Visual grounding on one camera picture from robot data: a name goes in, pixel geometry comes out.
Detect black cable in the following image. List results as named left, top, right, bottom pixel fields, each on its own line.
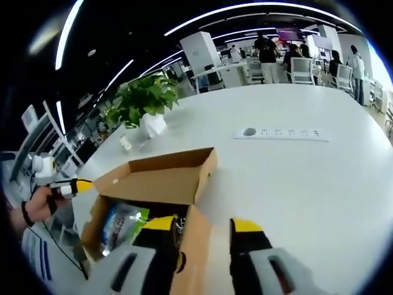
left=42, top=214, right=90, bottom=281

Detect purple wall screen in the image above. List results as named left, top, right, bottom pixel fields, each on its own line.
left=275, top=27, right=303, bottom=40

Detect green black foil packet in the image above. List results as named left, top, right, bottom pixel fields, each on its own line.
left=103, top=202, right=150, bottom=258

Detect ceiling light strips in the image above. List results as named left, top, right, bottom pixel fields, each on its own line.
left=55, top=0, right=363, bottom=93

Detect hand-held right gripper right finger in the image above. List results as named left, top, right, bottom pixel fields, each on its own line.
left=229, top=218, right=311, bottom=295

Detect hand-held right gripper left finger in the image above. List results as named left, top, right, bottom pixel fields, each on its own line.
left=84, top=214, right=180, bottom=295

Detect person's left hand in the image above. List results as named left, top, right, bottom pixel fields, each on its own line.
left=21, top=186, right=70, bottom=227

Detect white mesh office chair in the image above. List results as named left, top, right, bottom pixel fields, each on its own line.
left=290, top=57, right=316, bottom=84
left=336, top=64, right=354, bottom=93

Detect brown cardboard shoe box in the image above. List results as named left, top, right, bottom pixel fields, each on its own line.
left=80, top=147, right=219, bottom=295

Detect black wristband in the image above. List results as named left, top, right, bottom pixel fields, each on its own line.
left=20, top=200, right=36, bottom=229

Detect white table socket strip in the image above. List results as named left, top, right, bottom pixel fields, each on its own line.
left=233, top=127, right=330, bottom=143

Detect green plant in white pot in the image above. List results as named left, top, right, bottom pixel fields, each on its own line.
left=106, top=75, right=181, bottom=139

